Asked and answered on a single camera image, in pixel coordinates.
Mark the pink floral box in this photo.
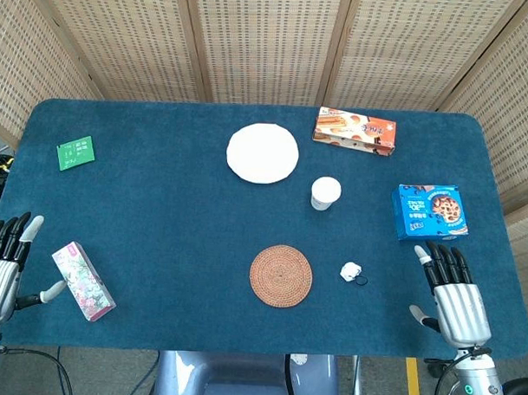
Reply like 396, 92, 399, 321
49, 240, 120, 323

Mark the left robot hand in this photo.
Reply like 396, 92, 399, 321
0, 210, 70, 329

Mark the blue table mat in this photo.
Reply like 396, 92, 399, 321
0, 94, 528, 365

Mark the brown woven round coaster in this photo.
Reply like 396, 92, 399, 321
248, 243, 315, 310

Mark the yellow floor tape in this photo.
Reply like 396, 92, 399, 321
404, 357, 424, 395

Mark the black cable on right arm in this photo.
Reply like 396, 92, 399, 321
433, 346, 481, 395

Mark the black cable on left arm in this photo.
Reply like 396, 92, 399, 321
0, 346, 76, 395

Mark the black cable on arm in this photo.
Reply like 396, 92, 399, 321
0, 346, 76, 395
433, 346, 481, 395

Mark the orange snack box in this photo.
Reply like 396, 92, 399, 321
310, 106, 398, 159

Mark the green card packet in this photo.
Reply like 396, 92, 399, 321
55, 134, 98, 173

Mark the crumpled white paper ball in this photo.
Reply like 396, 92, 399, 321
339, 261, 362, 282

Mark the white paper cup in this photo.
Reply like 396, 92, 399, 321
310, 176, 342, 212

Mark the woven folding screen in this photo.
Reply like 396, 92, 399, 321
0, 0, 528, 316

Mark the blue-grey robot torso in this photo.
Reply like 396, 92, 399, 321
150, 348, 342, 395

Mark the white round plate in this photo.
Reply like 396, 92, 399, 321
225, 121, 301, 186

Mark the blue cookie box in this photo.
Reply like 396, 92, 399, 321
389, 182, 472, 244

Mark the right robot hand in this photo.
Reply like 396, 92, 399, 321
407, 239, 496, 349

